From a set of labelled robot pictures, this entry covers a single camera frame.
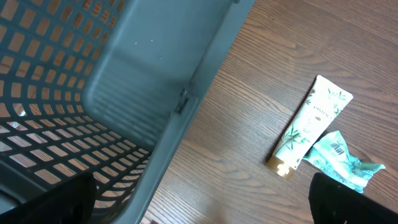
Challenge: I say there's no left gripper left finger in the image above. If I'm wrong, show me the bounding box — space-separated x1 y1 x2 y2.
1 172 96 224

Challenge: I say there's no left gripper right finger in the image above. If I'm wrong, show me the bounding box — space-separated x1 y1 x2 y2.
308 172 397 224

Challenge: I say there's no teal snack packet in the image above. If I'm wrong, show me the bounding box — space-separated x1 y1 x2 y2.
303 131 386 193

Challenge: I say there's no white cosmetic tube gold cap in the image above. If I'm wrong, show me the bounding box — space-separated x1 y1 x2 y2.
266 75 353 180

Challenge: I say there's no grey plastic mesh basket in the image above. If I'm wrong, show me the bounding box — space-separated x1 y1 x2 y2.
1 0 253 223

